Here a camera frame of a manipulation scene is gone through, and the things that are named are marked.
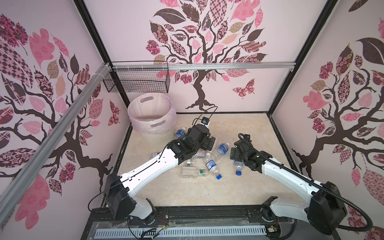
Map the black wire basket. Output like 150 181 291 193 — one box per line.
103 60 171 94

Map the aluminium rail back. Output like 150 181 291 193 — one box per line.
113 62 296 71

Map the aluminium rail left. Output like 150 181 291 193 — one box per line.
1 63 111 224

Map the clear square bottle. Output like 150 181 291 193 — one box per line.
182 159 196 167
181 167 208 178

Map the blue label bottle blue cap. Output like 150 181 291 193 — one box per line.
205 160 222 180

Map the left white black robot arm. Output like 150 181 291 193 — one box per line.
104 124 215 224

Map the white slotted cable duct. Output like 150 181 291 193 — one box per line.
94 226 267 240

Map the clear square bottle lower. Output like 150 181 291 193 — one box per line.
181 167 208 178

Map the pink plastic bin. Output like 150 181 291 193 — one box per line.
127 93 177 135

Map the black corrugated cable conduit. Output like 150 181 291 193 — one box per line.
238 133 374 232

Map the aluminium rail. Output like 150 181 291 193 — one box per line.
1 63 111 224
113 62 296 71

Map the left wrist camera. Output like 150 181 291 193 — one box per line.
200 117 210 128

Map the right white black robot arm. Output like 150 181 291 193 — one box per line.
235 134 347 235

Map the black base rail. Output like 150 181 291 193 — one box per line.
81 205 340 240

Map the clear square bottle upper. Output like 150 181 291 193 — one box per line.
182 159 196 167

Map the long clear crushed bottle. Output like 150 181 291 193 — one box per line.
192 150 207 159

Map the flat blue label bottle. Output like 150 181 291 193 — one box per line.
150 153 160 160

